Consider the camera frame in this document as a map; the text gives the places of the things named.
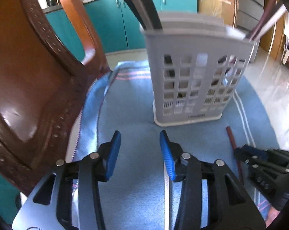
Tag brown wooden door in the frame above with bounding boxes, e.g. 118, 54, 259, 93
259, 12, 286, 60

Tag white plastic utensil holder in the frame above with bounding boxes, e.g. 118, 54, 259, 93
141, 11, 256, 127

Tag teal kitchen cabinets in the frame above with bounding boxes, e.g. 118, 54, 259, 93
45, 0, 200, 63

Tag grey refrigerator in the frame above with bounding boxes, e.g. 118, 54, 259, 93
235, 0, 267, 33

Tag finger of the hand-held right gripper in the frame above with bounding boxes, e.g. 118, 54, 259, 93
241, 144, 269, 158
234, 148, 255, 166

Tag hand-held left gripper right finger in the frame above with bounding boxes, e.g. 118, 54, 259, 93
159, 130, 267, 230

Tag wooden framed glass door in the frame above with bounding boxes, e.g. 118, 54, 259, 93
198, 0, 238, 28

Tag blue striped cloth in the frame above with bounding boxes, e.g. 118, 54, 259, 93
70, 61, 280, 230

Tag white chopstick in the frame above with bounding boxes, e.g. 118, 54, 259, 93
250, 5, 287, 40

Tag carved wooden chair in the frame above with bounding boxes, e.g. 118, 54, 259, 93
0, 0, 111, 194

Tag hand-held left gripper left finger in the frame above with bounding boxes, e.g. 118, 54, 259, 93
12, 131, 121, 230

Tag teal side cabinet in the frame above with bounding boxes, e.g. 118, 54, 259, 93
0, 166, 23, 223

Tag person's right forearm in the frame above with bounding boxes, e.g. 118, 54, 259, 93
265, 192, 289, 228

